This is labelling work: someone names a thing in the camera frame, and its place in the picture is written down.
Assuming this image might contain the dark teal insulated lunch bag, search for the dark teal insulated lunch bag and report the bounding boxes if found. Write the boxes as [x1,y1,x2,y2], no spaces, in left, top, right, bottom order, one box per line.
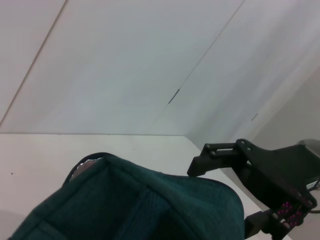
[7,152,246,240]

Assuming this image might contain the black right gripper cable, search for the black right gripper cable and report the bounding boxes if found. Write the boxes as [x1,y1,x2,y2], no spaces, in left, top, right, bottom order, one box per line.
[306,178,320,215]

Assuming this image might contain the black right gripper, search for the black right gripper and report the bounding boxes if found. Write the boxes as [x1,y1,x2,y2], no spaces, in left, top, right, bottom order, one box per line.
[187,138,320,239]

